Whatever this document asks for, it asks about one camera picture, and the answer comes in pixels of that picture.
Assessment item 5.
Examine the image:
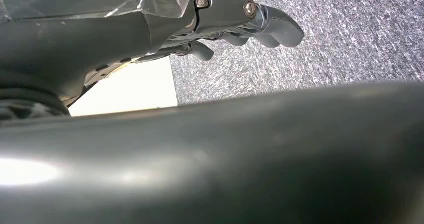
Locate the white desk panel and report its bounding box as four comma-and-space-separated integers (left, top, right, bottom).
68, 56, 179, 117

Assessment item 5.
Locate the ribbed grey left arm sleeve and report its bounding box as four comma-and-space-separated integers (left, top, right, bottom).
0, 78, 71, 127

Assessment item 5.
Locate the smooth dark grey robot body shell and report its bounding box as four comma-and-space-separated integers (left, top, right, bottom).
0, 80, 424, 224

